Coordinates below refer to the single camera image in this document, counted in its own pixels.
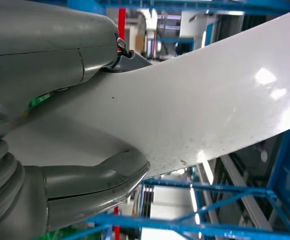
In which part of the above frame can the green plastic crate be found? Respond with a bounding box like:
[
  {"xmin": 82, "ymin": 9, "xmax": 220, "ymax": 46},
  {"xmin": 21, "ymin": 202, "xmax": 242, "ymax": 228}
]
[
  {"xmin": 27, "ymin": 92, "xmax": 53, "ymax": 111},
  {"xmin": 33, "ymin": 226, "xmax": 103, "ymax": 240}
]

